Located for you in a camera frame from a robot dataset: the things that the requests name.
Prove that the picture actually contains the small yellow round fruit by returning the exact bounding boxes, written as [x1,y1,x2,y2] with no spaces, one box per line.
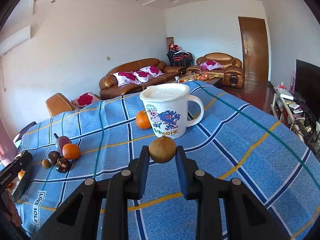
[149,136,176,164]

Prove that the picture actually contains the white tv stand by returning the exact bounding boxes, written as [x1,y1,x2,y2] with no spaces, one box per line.
[270,87,319,159]

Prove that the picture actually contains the long brown leather sofa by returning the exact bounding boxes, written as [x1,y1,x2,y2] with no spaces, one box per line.
[99,58,185,100]

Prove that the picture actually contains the black television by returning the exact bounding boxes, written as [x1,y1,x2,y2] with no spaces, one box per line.
[295,60,319,122]

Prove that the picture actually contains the large orange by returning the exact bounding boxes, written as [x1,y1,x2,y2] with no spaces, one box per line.
[62,143,81,160]

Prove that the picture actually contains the small orange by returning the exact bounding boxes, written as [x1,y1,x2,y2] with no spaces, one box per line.
[18,170,25,180]

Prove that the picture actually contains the purple red onion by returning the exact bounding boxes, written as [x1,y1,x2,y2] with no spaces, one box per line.
[54,133,71,153]

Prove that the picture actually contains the pink floral cushion near chair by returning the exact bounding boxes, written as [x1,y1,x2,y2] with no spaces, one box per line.
[71,92,100,108]

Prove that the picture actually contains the white cartoon mug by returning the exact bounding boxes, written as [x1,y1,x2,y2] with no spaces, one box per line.
[139,83,204,139]

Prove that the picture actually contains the wooden coffee table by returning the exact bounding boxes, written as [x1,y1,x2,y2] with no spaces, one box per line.
[173,73,222,87]

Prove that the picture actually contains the stacked dark chairs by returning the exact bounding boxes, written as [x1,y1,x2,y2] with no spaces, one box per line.
[167,43,194,68]

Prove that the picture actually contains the brown wooden door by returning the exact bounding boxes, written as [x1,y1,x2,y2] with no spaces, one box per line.
[238,17,269,83]

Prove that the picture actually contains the pink floral cushion on armchair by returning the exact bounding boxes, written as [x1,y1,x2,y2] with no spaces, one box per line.
[200,60,223,71]

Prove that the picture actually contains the white wall air conditioner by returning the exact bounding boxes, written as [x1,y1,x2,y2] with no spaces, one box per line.
[0,25,31,56]

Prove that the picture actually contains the small yellow-brown longan fruit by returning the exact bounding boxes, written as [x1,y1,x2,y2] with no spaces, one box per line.
[41,159,52,168]

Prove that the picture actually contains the brown leather armchair far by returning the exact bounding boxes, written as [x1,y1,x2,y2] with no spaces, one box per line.
[186,53,245,89]

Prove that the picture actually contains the dark brown mangosteen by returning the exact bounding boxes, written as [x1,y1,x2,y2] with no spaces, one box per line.
[48,151,61,165]

